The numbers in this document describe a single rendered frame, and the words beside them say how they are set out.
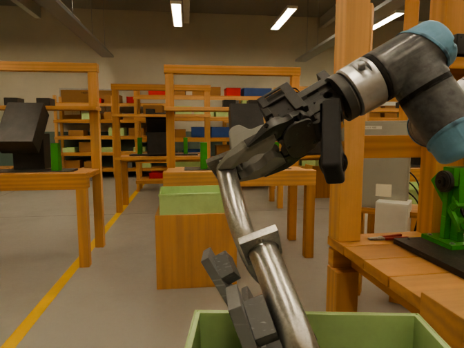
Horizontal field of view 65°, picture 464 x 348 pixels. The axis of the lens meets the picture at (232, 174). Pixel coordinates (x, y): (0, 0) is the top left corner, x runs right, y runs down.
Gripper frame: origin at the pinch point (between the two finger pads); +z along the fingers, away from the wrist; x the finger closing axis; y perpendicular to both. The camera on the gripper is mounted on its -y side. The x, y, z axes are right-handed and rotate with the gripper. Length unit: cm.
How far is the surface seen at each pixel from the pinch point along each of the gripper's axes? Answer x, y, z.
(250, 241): 10.0, -16.4, 0.7
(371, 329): -35.1, -20.0, -7.1
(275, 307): 8.4, -22.5, 1.4
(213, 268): -2.3, -10.6, 8.1
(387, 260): -82, 3, -26
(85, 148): -549, 778, 361
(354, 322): -33.2, -18.0, -5.0
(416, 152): -95, 39, -63
